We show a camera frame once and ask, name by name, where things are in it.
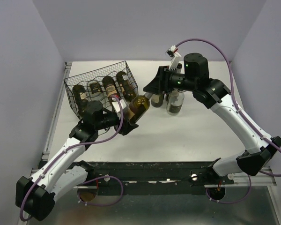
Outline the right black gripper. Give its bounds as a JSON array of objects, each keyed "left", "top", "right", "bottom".
[{"left": 142, "top": 66, "right": 196, "bottom": 95}]

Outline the dark bottle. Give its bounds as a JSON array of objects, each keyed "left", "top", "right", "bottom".
[{"left": 150, "top": 93, "right": 164, "bottom": 108}]

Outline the clear bottle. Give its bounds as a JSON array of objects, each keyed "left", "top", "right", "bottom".
[{"left": 166, "top": 90, "right": 185, "bottom": 116}]

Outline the green bottle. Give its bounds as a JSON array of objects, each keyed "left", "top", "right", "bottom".
[
  {"left": 125, "top": 92, "right": 153, "bottom": 125},
  {"left": 176, "top": 63, "right": 183, "bottom": 73},
  {"left": 87, "top": 80, "right": 104, "bottom": 99}
]

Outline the olive bottle tan label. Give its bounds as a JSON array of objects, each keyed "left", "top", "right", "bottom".
[{"left": 116, "top": 71, "right": 136, "bottom": 102}]

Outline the dark bottle label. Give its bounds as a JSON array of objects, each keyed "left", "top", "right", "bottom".
[
  {"left": 73, "top": 84, "right": 89, "bottom": 107},
  {"left": 102, "top": 76, "right": 120, "bottom": 101}
]

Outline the dark bottle front label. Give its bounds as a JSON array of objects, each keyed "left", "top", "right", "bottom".
[{"left": 73, "top": 84, "right": 89, "bottom": 107}]

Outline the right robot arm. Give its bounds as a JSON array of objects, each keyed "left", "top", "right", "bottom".
[{"left": 143, "top": 53, "right": 281, "bottom": 184}]

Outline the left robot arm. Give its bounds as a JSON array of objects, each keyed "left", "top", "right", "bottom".
[{"left": 15, "top": 97, "right": 129, "bottom": 222}]

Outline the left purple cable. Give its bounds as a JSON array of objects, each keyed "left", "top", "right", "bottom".
[{"left": 19, "top": 96, "right": 125, "bottom": 222}]

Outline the purple cable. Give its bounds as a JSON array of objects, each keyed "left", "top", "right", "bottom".
[
  {"left": 175, "top": 38, "right": 281, "bottom": 203},
  {"left": 19, "top": 96, "right": 125, "bottom": 222}
]

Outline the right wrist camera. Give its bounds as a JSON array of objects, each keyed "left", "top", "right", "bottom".
[{"left": 166, "top": 45, "right": 181, "bottom": 70}]

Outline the black wire wine rack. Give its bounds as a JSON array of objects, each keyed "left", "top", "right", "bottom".
[{"left": 64, "top": 61, "right": 138, "bottom": 119}]

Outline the black mounting rail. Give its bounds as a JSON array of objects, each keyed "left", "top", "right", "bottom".
[{"left": 69, "top": 161, "right": 234, "bottom": 195}]

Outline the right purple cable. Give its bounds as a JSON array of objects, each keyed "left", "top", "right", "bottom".
[{"left": 175, "top": 38, "right": 281, "bottom": 203}]

